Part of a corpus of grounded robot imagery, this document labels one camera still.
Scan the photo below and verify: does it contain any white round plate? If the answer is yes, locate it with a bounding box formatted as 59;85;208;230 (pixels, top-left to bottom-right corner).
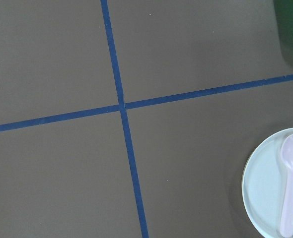
241;128;293;238

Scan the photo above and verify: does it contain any pink plastic spoon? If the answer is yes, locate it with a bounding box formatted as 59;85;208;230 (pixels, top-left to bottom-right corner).
280;134;293;238

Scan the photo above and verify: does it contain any green plastic tray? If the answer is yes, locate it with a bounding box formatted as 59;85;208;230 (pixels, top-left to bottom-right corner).
273;0;293;67

